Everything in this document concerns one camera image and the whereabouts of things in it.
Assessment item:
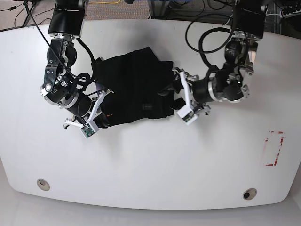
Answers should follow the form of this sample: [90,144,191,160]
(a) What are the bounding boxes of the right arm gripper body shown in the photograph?
[63,89,114,132]

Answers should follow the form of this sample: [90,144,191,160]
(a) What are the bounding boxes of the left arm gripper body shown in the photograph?
[172,67,211,118]

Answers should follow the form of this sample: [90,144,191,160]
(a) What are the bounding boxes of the black t-shirt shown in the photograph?
[95,47,185,126]

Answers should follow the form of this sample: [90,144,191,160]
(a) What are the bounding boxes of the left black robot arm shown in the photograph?
[173,0,267,125]

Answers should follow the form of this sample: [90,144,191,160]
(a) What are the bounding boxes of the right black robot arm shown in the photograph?
[40,0,112,137]

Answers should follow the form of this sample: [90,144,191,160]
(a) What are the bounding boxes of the red tape rectangle marking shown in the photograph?
[262,131,284,167]

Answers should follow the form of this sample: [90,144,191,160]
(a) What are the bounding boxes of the white power strip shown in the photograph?
[280,2,301,19]

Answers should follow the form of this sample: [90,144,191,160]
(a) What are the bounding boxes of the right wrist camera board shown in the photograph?
[80,125,95,138]

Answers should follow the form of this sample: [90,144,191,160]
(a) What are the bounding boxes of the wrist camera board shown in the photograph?
[80,125,95,138]
[183,112,198,125]

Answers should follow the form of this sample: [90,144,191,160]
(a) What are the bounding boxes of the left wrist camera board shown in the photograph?
[183,112,198,125]

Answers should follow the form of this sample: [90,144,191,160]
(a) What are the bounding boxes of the left table cable grommet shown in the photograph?
[37,179,50,191]

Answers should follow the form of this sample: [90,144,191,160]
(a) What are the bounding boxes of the table cable grommet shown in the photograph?
[37,179,50,191]
[243,188,257,201]

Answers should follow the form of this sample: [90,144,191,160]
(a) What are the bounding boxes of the right table cable grommet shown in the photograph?
[243,188,257,201]

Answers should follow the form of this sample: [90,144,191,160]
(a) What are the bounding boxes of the yellow cable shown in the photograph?
[90,0,121,5]

